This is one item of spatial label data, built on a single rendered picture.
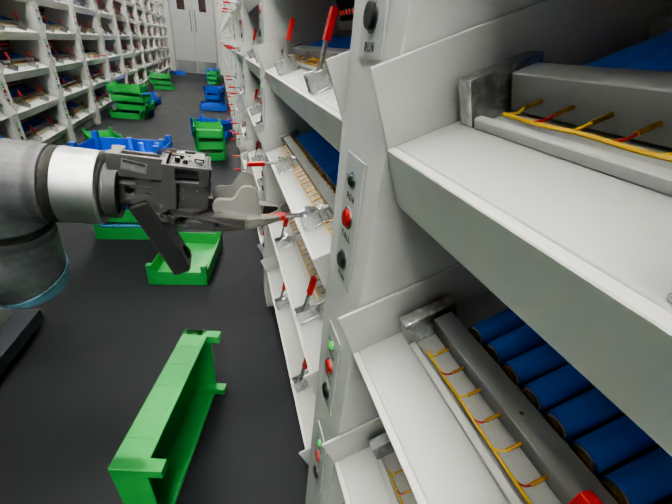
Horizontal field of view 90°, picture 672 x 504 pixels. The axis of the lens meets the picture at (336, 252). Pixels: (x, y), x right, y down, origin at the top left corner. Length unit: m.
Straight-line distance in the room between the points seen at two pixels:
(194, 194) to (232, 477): 0.60
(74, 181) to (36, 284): 0.17
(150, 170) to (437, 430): 0.41
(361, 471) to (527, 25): 0.45
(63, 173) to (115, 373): 0.70
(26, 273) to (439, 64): 0.52
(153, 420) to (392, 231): 0.56
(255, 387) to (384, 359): 0.68
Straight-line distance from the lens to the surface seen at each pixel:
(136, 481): 0.70
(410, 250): 0.28
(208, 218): 0.46
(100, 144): 1.77
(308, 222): 0.52
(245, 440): 0.89
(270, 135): 0.93
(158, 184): 0.48
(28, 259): 0.56
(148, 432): 0.70
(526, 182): 0.17
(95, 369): 1.12
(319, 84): 0.47
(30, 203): 0.49
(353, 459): 0.48
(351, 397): 0.39
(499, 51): 0.26
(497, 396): 0.27
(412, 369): 0.31
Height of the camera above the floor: 0.77
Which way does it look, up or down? 30 degrees down
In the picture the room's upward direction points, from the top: 6 degrees clockwise
